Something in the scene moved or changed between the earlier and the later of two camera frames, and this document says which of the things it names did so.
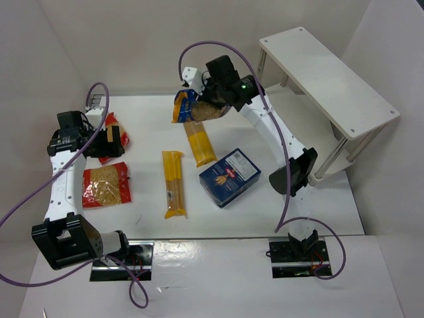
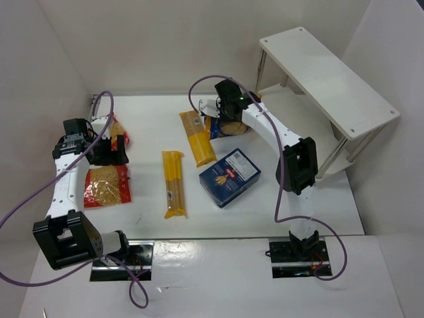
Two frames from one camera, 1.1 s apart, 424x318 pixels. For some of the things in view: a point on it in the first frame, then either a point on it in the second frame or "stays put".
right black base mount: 299,259 stays put
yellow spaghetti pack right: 201,146 stays put
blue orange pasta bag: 188,107 to 216,128
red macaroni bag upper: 110,121 stays put
